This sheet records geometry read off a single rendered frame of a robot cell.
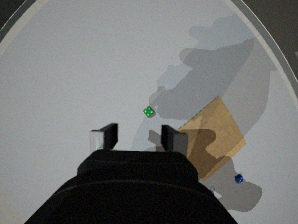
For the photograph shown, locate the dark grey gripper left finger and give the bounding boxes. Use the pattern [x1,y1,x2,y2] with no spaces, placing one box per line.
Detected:
[90,123,118,154]

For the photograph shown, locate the green die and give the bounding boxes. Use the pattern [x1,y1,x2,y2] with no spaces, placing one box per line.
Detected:
[143,106,154,117]

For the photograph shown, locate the tan flat mat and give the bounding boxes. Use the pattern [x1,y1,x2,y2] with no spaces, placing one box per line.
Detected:
[177,96,247,181]

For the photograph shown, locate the blue die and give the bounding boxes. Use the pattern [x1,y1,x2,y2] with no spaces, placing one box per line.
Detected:
[235,174,243,184]

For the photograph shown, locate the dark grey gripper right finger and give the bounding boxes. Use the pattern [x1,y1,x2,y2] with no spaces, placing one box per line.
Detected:
[161,125,188,157]

